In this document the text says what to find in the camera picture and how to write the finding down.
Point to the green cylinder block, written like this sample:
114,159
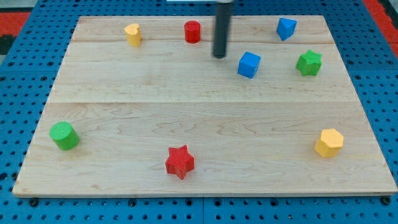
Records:
64,135

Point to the green star block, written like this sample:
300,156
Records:
309,63

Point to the light wooden board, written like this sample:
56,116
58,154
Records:
249,137

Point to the yellow hexagon block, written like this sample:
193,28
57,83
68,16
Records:
329,143

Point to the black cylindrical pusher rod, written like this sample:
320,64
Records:
221,30

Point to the red star block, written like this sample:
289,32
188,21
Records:
179,161

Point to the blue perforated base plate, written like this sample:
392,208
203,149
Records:
31,65

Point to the blue triangular prism block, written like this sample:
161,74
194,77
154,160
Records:
286,28

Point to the red cylinder block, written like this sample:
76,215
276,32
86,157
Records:
192,31

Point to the blue cube block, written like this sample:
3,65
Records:
248,65

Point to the yellow heart block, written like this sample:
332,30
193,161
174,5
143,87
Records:
133,34

